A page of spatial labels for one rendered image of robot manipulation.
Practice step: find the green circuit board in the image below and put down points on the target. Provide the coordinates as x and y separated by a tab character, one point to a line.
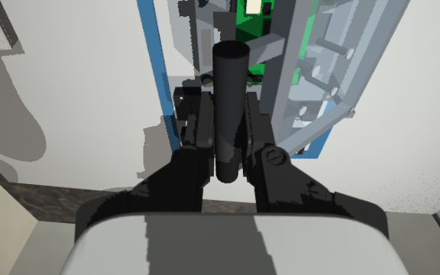
253	21

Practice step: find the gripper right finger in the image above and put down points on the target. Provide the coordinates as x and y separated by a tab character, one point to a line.
280	187

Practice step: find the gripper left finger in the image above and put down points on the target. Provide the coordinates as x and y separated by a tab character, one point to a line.
176	187

